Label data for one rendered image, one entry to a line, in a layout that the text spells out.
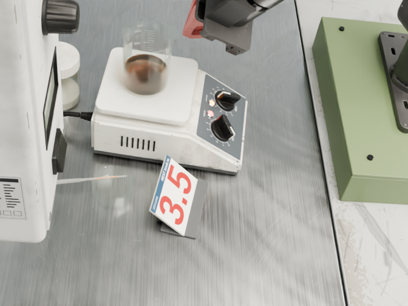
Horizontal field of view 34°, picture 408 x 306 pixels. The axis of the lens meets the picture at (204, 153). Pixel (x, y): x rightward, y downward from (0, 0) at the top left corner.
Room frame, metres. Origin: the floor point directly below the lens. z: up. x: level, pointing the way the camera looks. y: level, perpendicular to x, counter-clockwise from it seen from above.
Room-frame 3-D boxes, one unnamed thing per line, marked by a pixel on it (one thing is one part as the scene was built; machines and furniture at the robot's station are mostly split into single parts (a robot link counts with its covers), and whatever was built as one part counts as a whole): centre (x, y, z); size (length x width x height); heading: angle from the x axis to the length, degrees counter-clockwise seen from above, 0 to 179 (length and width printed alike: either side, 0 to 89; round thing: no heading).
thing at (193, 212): (0.51, 0.02, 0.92); 0.09 x 0.06 x 0.04; 177
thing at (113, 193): (0.51, 0.11, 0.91); 0.06 x 0.06 x 0.02
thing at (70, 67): (0.66, 0.22, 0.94); 0.06 x 0.06 x 0.08
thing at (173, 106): (0.63, 0.09, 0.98); 0.12 x 0.12 x 0.01; 2
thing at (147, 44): (0.63, 0.09, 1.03); 0.07 x 0.06 x 0.08; 107
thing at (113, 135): (0.63, 0.06, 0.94); 0.22 x 0.13 x 0.08; 92
